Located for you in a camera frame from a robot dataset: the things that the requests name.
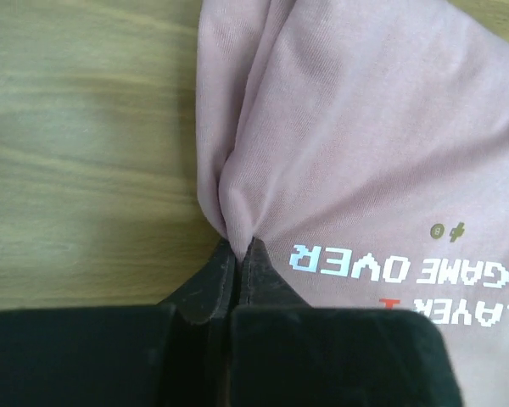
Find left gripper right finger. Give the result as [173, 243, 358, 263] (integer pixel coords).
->
[229, 239, 462, 406]

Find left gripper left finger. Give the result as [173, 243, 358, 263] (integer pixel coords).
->
[0, 241, 236, 406]

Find pink t-shirt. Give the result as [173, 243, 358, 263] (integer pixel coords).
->
[196, 1, 509, 406]

